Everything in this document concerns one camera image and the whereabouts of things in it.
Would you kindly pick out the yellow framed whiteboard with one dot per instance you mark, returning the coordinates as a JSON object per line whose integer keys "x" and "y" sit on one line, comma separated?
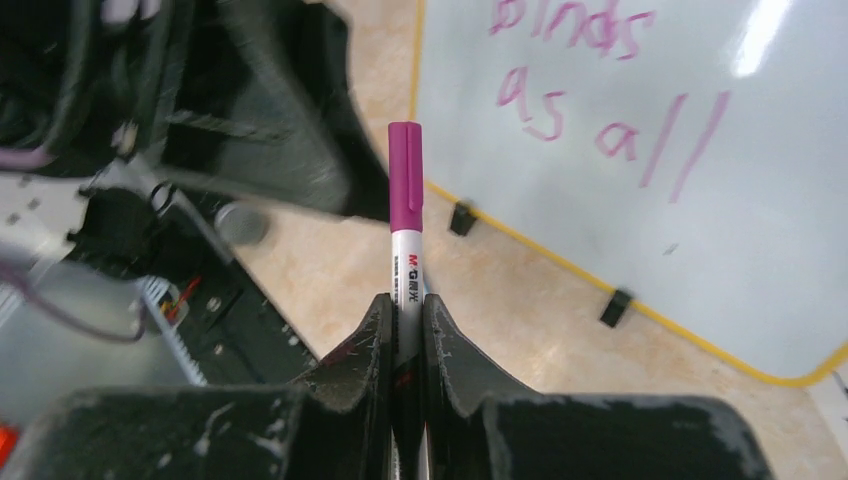
{"x": 690, "y": 153}

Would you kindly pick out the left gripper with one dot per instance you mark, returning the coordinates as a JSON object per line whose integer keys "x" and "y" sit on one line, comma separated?
{"x": 243, "y": 98}

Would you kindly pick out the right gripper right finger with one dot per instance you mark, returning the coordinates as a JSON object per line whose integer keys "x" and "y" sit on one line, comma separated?
{"x": 483, "y": 423}

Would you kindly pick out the whiteboard wire stand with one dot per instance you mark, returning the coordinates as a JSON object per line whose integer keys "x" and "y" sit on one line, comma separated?
{"x": 518, "y": 265}

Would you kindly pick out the purple marker cap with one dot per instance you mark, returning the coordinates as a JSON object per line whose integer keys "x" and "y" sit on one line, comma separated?
{"x": 405, "y": 176}

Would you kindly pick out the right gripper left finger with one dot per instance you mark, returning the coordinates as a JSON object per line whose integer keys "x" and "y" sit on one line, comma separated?
{"x": 331, "y": 422}

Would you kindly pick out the black grey microphone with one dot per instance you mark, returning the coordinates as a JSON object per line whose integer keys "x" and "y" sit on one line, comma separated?
{"x": 241, "y": 224}

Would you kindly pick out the purple whiteboard marker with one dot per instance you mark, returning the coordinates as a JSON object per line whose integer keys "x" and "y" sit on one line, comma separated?
{"x": 407, "y": 416}

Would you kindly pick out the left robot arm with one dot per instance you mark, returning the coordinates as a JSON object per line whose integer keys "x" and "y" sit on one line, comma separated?
{"x": 123, "y": 220}

